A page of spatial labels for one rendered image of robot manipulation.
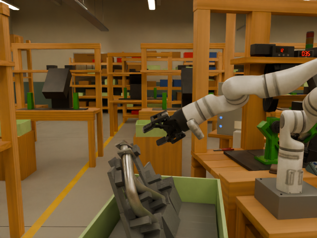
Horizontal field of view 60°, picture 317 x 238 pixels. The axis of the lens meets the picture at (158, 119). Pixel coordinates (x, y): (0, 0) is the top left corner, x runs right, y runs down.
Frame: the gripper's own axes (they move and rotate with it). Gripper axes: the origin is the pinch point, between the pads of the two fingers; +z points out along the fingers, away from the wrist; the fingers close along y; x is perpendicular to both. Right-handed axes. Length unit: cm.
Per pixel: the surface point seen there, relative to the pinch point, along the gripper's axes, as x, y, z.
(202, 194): 4.0, -46.2, 1.7
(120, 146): -1.8, 1.1, 11.8
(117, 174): 17.6, 12.8, 6.5
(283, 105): -72, -120, -60
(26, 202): -110, -125, 225
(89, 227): 23.5, 3.1, 24.5
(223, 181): -7, -64, -6
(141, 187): 12.5, -6.4, 10.4
